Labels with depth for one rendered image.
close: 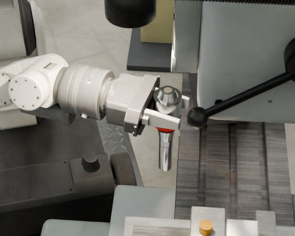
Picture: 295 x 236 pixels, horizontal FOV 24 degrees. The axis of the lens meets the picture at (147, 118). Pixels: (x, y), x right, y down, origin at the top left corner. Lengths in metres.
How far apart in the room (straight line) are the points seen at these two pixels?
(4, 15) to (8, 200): 0.52
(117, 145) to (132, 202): 0.76
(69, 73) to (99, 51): 2.05
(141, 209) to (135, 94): 0.39
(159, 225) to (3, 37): 0.62
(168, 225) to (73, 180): 0.64
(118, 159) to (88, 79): 0.78
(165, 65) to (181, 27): 2.11
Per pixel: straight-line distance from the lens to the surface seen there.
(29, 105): 1.16
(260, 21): 0.86
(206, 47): 0.89
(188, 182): 1.39
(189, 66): 1.00
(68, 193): 1.83
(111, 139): 2.22
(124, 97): 1.12
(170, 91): 1.11
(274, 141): 1.50
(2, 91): 1.24
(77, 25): 3.37
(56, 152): 1.97
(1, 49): 1.62
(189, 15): 0.95
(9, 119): 1.91
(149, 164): 2.68
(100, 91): 1.13
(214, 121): 1.50
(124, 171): 1.87
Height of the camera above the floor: 2.00
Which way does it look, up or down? 44 degrees down
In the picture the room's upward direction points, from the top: straight up
